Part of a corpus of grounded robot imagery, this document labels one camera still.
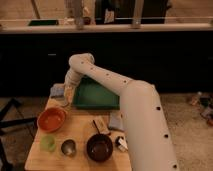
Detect blue sponge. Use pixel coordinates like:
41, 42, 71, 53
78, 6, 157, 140
50, 84, 65, 98

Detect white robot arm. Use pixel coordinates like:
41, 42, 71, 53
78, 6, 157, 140
65, 53, 180, 171

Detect metal cup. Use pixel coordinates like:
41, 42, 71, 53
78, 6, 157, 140
61, 139, 76, 157

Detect green plastic cup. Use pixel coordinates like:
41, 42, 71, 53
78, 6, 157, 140
40, 135, 56, 152

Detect green plastic tray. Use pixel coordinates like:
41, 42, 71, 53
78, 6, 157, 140
72, 77, 119, 110

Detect grey triangular cloth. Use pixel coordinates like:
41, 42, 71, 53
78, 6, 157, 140
108, 113, 124, 131

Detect white dish brush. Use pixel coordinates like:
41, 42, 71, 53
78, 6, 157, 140
115, 136, 128, 152

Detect dark purple bowl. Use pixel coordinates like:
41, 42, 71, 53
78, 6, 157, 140
86, 134, 113, 162

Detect orange bowl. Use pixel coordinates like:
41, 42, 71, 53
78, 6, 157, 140
37, 107, 66, 133

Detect dark counter cabinet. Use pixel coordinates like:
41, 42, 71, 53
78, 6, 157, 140
0, 24, 213, 97

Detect dark green flat object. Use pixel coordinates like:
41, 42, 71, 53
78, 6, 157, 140
28, 20, 59, 26

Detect black tripod stand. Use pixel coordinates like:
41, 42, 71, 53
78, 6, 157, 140
0, 98, 37, 171

